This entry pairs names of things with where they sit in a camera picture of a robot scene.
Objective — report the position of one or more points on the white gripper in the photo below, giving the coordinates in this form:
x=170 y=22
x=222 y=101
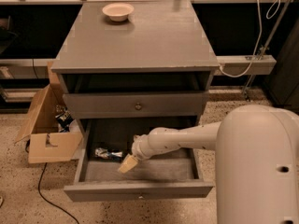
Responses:
x=139 y=148

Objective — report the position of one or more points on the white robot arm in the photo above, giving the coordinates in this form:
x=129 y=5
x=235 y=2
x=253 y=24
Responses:
x=256 y=149

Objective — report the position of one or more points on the open grey middle drawer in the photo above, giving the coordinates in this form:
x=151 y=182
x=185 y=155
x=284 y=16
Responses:
x=174 y=175

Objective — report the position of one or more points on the closed grey upper drawer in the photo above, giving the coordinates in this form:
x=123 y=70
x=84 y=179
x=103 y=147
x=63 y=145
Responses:
x=135 y=104

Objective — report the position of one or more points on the grey wooden drawer cabinet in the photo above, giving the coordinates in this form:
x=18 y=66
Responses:
x=162 y=47

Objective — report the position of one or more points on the snack bag in box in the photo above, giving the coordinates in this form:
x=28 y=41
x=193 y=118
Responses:
x=63 y=118

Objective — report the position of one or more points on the open cardboard box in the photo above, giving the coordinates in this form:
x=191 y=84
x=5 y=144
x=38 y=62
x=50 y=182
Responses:
x=47 y=141

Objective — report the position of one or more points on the white ceramic bowl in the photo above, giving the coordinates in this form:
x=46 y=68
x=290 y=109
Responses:
x=118 y=12

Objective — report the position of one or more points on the thin metal pole stand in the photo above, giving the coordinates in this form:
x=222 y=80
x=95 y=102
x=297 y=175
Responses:
x=259 y=52

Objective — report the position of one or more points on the grey metal shelf rail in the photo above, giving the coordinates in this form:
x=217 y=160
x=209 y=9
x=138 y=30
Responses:
x=235 y=65

